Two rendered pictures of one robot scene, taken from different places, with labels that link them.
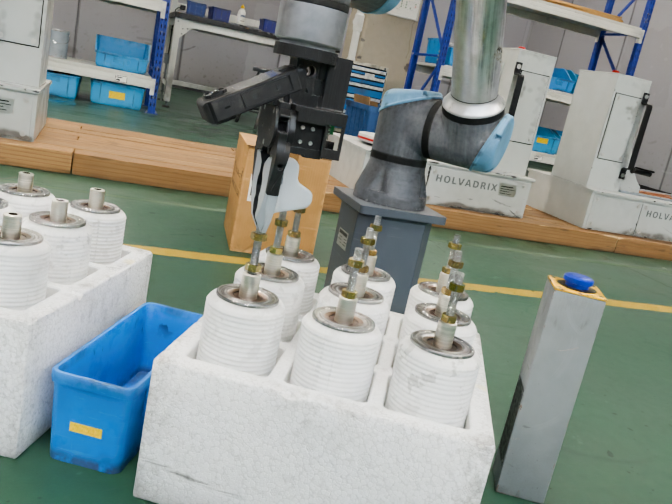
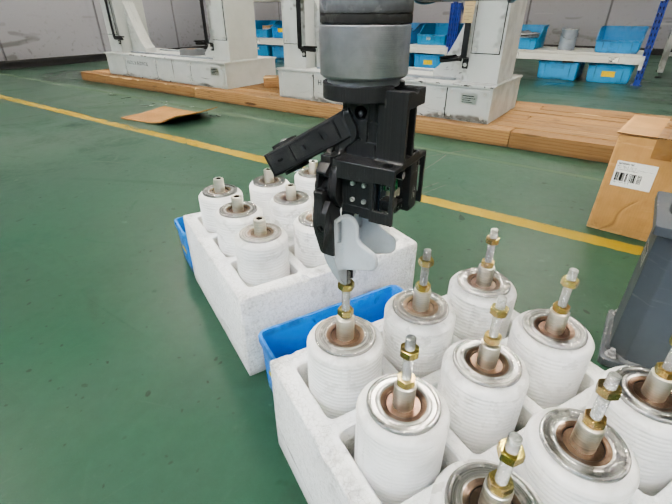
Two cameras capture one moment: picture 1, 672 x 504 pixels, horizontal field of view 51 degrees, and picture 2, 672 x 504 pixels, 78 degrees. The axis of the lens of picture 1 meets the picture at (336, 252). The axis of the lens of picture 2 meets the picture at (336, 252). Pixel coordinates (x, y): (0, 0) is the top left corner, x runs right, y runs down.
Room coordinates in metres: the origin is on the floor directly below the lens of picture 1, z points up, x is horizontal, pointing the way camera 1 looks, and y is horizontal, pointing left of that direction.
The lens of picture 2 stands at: (0.57, -0.22, 0.60)
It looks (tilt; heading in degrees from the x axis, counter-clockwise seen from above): 30 degrees down; 55
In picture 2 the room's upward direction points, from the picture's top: straight up
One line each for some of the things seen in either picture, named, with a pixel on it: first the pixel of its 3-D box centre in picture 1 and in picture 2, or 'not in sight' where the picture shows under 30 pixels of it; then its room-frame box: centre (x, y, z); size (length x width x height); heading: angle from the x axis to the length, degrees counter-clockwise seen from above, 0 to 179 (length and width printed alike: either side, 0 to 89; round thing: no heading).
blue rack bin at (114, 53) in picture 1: (121, 54); (620, 39); (5.33, 1.84, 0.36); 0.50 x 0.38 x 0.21; 20
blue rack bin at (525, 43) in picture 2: not in sight; (523, 36); (5.00, 2.65, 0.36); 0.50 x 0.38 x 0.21; 22
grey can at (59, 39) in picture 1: (57, 43); (568, 39); (5.10, 2.22, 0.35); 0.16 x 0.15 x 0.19; 110
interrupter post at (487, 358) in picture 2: (358, 284); (488, 353); (0.91, -0.04, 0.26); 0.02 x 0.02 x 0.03
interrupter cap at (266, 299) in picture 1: (247, 296); (345, 335); (0.81, 0.09, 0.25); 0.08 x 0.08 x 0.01
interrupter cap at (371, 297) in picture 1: (356, 294); (486, 362); (0.91, -0.04, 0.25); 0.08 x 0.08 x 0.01
